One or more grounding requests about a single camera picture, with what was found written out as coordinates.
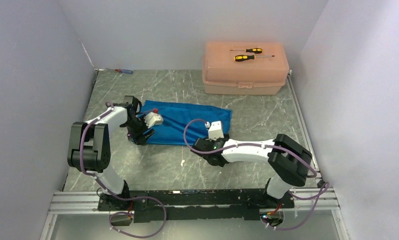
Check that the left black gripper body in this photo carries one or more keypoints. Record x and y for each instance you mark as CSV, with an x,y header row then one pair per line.
x,y
136,128

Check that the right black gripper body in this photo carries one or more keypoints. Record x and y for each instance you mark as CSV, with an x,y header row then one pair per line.
x,y
211,163

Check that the blue cloth napkin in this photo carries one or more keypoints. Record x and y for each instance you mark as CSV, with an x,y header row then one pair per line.
x,y
176,115

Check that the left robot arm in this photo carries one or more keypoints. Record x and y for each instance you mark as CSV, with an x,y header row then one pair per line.
x,y
89,149

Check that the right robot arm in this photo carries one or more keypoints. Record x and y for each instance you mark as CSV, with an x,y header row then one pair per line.
x,y
290,160

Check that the blue red screwdriver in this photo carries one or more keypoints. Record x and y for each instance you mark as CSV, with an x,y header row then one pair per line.
x,y
123,71

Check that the peach plastic toolbox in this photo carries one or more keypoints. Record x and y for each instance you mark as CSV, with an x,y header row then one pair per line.
x,y
221,75

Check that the yellow black screwdriver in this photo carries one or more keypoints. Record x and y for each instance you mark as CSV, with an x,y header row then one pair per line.
x,y
244,57

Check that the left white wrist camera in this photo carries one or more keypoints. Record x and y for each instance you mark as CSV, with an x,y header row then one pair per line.
x,y
152,119

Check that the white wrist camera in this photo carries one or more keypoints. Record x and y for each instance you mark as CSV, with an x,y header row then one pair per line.
x,y
152,119
215,130

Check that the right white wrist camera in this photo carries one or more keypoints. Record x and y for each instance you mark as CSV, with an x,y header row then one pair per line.
x,y
215,130

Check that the aluminium frame rail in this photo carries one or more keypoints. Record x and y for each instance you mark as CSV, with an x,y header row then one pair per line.
x,y
86,202

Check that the small black-handled screwdriver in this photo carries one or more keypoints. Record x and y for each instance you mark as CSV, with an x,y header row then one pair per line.
x,y
255,50

